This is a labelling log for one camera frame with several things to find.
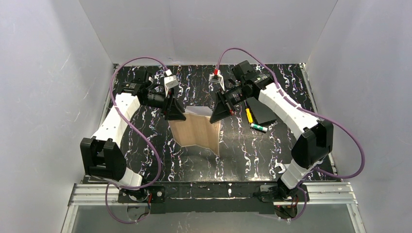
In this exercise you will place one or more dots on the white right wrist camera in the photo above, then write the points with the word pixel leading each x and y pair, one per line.
pixel 216 77

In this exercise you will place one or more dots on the silver open-end wrench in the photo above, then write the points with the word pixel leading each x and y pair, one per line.
pixel 281 168

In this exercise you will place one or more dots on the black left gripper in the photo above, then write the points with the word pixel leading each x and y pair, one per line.
pixel 166 104

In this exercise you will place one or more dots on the green white glue stick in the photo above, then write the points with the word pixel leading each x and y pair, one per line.
pixel 258 127

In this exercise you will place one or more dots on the aluminium front rail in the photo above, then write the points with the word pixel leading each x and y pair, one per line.
pixel 100 194

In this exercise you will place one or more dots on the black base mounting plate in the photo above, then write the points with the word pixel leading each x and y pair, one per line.
pixel 288 199

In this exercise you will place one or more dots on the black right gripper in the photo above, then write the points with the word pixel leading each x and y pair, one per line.
pixel 224 102

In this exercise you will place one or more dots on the black flat box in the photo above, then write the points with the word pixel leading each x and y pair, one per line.
pixel 262 114

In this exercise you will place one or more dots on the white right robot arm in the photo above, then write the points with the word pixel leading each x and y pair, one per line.
pixel 314 137

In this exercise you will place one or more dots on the brown kraft envelope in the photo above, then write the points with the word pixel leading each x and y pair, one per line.
pixel 197 130

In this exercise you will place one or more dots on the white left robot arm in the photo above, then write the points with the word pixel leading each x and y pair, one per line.
pixel 101 154

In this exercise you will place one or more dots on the yellow handled screwdriver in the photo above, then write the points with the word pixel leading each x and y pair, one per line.
pixel 248 113

